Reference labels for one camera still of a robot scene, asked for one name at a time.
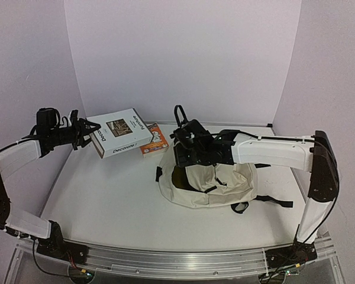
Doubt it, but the white Decorate furniture book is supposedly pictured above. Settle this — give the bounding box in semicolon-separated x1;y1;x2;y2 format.
87;108;153;159

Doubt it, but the beige canvas backpack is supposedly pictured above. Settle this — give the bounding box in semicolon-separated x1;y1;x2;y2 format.
156;147;293;214

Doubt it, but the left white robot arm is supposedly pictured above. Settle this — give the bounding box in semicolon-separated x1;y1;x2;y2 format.
0;112;100;257

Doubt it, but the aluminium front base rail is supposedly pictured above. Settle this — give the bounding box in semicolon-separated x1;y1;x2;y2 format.
4;235;344;283

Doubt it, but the yellow plastic folder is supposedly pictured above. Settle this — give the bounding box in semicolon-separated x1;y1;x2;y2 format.
172;167;189;189

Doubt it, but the orange comic book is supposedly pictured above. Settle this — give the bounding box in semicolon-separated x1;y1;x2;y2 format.
140;122;169;158

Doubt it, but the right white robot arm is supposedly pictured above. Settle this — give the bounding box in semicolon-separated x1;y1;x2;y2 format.
70;147;304;251

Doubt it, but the aluminium table edge rail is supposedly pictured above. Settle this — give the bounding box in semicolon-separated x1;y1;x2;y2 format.
144;120;275;128

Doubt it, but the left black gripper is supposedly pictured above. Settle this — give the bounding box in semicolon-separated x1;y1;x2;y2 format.
49;116;100;150

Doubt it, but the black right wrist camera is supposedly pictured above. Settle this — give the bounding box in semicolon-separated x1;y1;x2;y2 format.
170;105;213;150

